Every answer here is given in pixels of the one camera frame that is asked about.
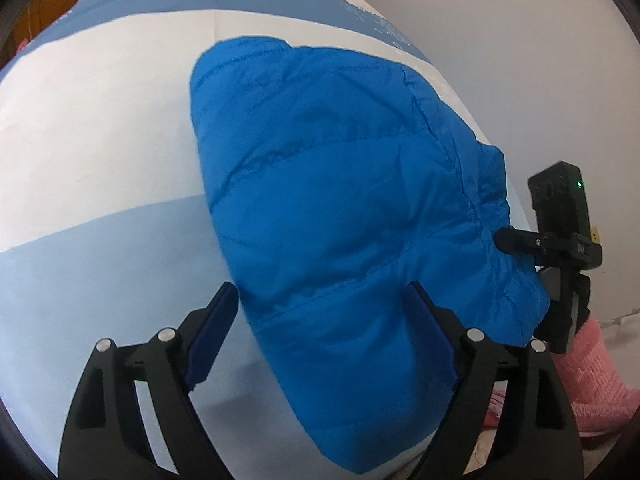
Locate blue puffer jacket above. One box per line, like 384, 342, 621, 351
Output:
190, 37, 549, 474

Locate black gloved right hand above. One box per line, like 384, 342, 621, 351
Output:
534, 266, 591, 354

